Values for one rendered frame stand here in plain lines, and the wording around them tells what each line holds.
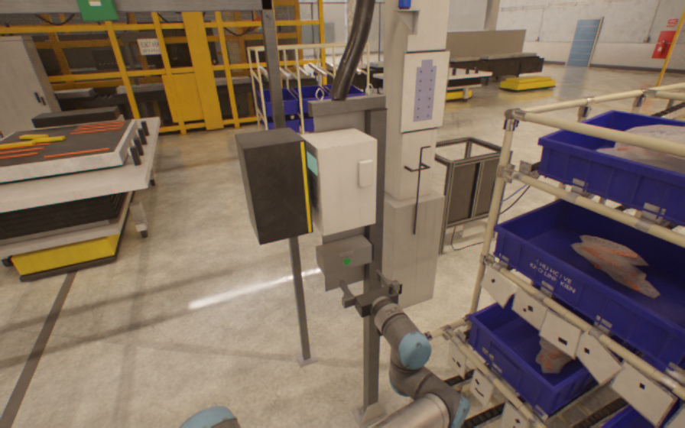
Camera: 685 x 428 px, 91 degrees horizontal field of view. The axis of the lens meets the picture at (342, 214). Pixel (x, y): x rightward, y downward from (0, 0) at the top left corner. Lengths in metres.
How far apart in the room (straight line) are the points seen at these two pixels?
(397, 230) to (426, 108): 0.78
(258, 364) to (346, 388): 0.60
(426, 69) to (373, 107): 1.00
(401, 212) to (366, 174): 1.23
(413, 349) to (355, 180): 0.50
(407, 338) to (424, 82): 1.53
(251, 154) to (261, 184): 0.09
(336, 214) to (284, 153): 0.26
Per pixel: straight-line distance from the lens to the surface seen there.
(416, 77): 2.10
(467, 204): 3.32
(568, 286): 1.37
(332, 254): 1.25
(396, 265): 2.45
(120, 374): 2.81
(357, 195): 1.06
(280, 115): 1.59
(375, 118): 1.16
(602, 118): 1.49
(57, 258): 4.02
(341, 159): 0.99
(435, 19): 2.14
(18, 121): 7.96
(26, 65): 7.75
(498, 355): 1.49
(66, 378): 2.99
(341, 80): 1.10
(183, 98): 8.30
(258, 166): 0.94
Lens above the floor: 1.89
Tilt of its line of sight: 28 degrees down
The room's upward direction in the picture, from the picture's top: 2 degrees counter-clockwise
